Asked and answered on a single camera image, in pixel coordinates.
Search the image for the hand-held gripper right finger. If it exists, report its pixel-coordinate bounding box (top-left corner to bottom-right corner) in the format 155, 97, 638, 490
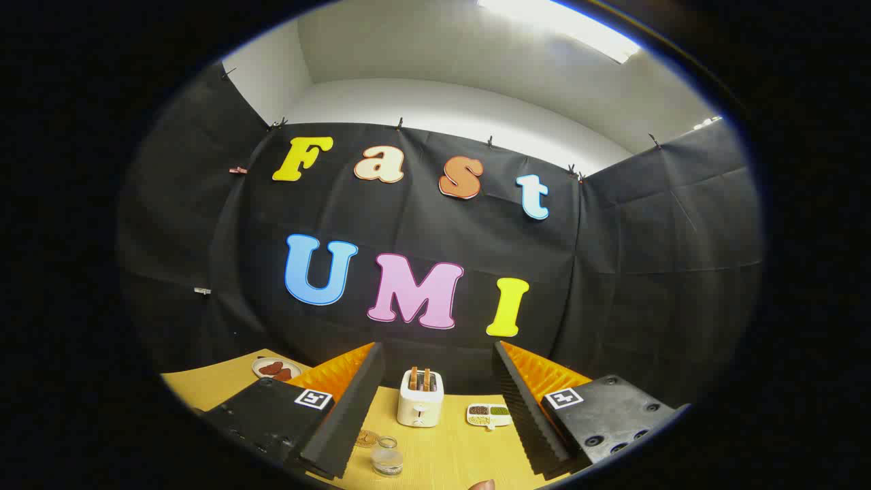
491, 340, 692, 480

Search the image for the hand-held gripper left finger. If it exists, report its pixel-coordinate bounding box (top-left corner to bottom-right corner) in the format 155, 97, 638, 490
201, 342, 386, 480

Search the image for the clear plastic juice bottle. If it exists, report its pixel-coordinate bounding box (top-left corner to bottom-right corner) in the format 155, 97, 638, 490
371, 436, 404, 476

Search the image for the white divided dish with beans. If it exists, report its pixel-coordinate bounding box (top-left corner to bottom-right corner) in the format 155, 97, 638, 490
466, 403, 513, 431

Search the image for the white toaster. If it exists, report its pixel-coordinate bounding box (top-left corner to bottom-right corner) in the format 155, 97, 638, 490
397, 371, 445, 428

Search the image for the wooden table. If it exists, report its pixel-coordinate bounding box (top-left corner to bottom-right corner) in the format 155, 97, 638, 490
161, 348, 579, 490

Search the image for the white round plate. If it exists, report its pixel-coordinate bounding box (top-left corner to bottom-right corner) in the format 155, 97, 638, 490
252, 357, 302, 382

